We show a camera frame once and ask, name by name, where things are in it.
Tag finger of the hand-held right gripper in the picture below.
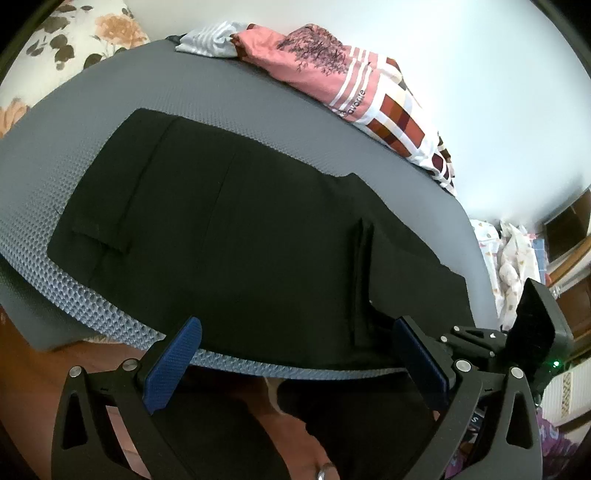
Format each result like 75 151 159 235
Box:
440 324 509 371

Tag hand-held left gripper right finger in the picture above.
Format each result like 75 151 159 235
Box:
392 315 543 480

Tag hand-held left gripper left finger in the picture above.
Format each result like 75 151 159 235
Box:
51 316 203 480

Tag black pants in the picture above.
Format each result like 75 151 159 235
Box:
46 108 476 371

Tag white ribbed panel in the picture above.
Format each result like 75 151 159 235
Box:
540 364 591 432

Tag white triangle-patterned cloth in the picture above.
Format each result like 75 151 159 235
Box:
470 218 551 333

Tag wooden furniture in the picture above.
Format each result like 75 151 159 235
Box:
540 187 591 301

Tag person's dark clothing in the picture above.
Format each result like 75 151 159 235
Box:
152 364 445 480

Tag purple patterned cloth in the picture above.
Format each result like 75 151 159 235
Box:
443 406 587 480

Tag person's foot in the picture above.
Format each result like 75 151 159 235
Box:
249 376 345 480

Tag grey mesh mattress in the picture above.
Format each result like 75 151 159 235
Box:
0 39 500 384

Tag pink plaid printed cloth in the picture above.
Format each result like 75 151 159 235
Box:
231 23 459 195

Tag grey striped cloth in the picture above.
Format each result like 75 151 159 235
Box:
174 21 247 59

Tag floral pillow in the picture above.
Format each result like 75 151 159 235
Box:
0 0 151 137

